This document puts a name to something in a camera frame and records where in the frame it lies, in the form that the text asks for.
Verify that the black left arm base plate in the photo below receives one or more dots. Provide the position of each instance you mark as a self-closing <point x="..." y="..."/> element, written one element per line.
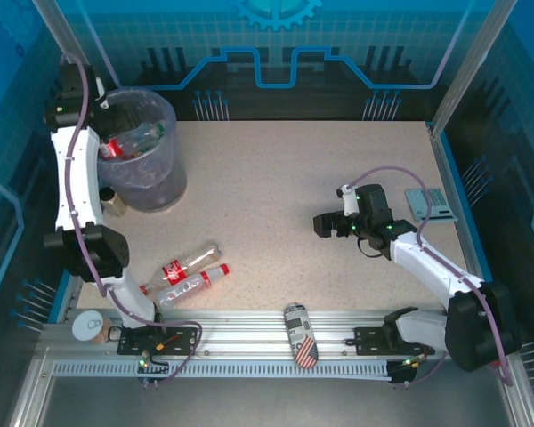
<point x="178" y="344"/>

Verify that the newspaper print flag pouch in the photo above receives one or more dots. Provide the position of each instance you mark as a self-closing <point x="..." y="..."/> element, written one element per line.
<point x="300" y="333"/>

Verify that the tin can white lid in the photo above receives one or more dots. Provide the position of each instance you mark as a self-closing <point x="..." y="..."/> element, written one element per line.
<point x="86" y="324"/>

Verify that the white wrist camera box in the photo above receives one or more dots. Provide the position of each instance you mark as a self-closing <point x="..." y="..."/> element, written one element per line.
<point x="349" y="202"/>
<point x="101" y="93"/>

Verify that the bin with plastic liner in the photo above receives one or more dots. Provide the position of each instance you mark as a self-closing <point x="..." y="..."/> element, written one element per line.
<point x="151" y="178"/>

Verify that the white label bottle red cap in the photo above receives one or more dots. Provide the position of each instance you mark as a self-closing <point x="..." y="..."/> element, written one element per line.
<point x="182" y="291"/>

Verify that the brown jar black lid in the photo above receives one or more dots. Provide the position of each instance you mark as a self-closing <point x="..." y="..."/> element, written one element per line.
<point x="115" y="204"/>

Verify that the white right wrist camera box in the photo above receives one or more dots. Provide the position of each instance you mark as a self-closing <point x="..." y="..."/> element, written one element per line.
<point x="349" y="202"/>

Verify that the aluminium rail frame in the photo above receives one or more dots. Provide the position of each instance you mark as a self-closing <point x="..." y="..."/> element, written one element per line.
<point x="249" y="327"/>

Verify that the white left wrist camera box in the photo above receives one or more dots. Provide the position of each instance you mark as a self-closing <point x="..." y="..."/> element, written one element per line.
<point x="101" y="93"/>

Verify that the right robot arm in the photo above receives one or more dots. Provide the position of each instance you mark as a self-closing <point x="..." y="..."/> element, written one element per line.
<point x="431" y="267"/>

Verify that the black controller board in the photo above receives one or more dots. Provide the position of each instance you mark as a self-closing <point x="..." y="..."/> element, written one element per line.
<point x="402" y="373"/>
<point x="153" y="369"/>

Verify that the grey calculator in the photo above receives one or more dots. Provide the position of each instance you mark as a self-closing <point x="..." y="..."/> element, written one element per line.
<point x="436" y="202"/>

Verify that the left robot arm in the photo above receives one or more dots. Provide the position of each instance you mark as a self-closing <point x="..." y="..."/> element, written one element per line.
<point x="78" y="178"/>

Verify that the cola bottle brown residue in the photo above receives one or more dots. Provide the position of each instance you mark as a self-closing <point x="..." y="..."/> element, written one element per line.
<point x="173" y="272"/>

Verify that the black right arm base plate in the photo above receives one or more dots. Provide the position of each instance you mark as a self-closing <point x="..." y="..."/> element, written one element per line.
<point x="367" y="340"/>

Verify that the aluminium frame post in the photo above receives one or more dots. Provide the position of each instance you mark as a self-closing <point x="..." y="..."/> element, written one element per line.
<point x="73" y="42"/>
<point x="469" y="66"/>

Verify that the clear bottle green cap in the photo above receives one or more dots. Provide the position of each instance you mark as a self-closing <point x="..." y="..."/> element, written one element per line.
<point x="144" y="132"/>

